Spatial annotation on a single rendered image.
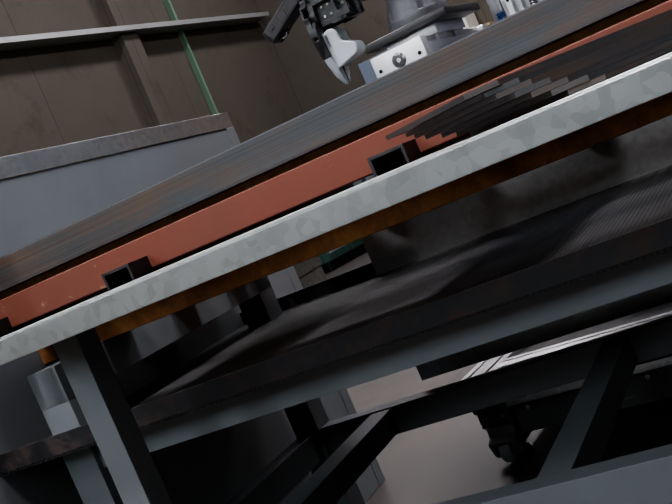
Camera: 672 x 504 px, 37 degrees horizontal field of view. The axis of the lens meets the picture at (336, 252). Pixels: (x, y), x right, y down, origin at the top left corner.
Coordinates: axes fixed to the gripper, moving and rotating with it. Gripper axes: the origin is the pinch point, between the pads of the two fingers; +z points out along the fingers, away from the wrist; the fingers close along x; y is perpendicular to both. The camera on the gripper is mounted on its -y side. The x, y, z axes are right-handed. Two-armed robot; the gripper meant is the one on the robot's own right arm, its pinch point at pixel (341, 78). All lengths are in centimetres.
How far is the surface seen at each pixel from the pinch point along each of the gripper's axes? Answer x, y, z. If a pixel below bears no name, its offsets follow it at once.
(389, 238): 41, -21, 31
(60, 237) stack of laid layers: -37, -37, 7
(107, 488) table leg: -36, -49, 46
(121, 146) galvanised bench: 25, -63, -10
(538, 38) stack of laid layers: -37, 40, 10
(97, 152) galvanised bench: 16, -63, -10
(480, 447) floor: 80, -37, 92
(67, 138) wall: 744, -618, -149
